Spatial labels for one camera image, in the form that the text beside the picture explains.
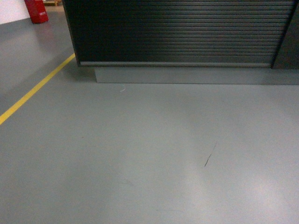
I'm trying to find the black slatted checkout counter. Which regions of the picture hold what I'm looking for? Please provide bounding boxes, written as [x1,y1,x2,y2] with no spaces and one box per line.
[63,0,299,85]

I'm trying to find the red fire extinguisher box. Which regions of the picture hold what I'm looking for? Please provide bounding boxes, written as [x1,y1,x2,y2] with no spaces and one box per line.
[24,0,49,24]

